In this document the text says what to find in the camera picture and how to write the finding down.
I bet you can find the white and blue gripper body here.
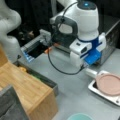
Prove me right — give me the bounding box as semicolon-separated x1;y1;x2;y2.
69;33;106;68

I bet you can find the pink pan with white handle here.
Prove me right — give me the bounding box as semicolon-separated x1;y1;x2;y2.
86;69;120;96

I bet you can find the teal bowl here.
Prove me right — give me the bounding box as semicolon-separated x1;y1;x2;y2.
67;113;93;120

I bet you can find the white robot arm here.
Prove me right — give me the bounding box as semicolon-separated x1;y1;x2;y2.
50;0;106;68

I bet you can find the silver toaster oven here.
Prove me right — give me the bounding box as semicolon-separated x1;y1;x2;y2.
55;15;120;66

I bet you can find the white induction cooker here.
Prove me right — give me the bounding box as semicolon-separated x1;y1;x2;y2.
86;69;120;106

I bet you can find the open grey drawer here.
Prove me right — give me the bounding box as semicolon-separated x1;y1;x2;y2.
14;61;59;96

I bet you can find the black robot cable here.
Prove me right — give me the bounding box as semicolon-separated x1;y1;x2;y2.
47;2;88;76

